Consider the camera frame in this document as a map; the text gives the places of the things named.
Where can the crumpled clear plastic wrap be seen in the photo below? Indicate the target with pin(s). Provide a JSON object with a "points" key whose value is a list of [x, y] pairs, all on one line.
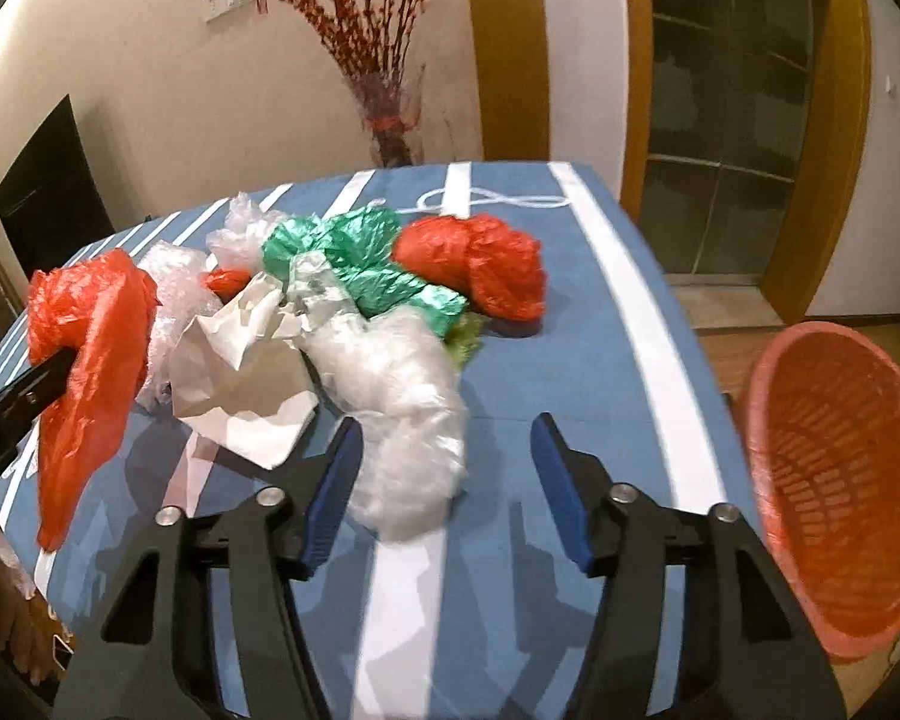
{"points": [[180, 292]]}

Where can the small red plastic scrap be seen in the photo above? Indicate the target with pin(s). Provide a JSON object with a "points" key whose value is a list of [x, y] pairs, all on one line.
{"points": [[229, 281]]}

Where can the white wall switch plate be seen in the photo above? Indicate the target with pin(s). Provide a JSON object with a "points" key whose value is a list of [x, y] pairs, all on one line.
{"points": [[227, 1]]}

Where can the large clear plastic bag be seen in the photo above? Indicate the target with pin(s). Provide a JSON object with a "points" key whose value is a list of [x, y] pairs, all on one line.
{"points": [[397, 420]]}

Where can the wooden door frame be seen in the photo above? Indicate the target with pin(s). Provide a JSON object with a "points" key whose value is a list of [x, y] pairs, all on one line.
{"points": [[510, 52]]}

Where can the glass vase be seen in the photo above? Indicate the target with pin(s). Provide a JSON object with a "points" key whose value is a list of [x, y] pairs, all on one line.
{"points": [[390, 127]]}

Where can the black television screen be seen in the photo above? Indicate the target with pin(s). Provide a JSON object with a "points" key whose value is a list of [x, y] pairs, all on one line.
{"points": [[52, 187]]}

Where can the long red plastic bag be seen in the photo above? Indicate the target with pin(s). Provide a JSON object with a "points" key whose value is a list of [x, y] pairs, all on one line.
{"points": [[97, 360]]}

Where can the orange plastic basket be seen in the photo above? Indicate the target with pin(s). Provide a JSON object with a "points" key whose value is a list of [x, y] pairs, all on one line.
{"points": [[817, 465]]}

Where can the dark glass door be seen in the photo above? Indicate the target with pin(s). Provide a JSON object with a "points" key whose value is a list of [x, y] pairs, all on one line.
{"points": [[720, 90]]}

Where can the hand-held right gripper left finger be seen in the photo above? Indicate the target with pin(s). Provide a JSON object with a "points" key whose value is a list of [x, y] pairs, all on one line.
{"points": [[334, 481]]}

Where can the olive green paw print bag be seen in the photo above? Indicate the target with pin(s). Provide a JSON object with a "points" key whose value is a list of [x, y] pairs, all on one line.
{"points": [[466, 337]]}

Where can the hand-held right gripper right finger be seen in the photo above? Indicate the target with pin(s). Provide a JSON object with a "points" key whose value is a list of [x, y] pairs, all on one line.
{"points": [[562, 481]]}

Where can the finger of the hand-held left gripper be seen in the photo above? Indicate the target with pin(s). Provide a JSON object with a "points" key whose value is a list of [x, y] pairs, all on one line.
{"points": [[22, 397]]}

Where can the red berry branches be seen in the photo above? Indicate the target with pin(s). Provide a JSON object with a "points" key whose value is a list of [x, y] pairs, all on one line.
{"points": [[345, 0]]}

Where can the person's left hand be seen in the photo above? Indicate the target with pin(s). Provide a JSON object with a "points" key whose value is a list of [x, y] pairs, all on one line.
{"points": [[7, 615]]}

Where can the translucent white plastic bag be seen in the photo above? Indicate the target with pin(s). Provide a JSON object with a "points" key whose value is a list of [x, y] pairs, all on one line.
{"points": [[244, 232]]}

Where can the white paper bag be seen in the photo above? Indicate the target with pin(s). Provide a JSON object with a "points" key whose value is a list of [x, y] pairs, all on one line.
{"points": [[240, 390]]}

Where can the blue white striped tablecloth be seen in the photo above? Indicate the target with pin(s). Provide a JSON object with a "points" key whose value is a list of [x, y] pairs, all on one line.
{"points": [[570, 360]]}

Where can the green plastic bag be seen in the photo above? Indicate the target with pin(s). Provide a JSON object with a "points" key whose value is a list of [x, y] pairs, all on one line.
{"points": [[360, 255]]}

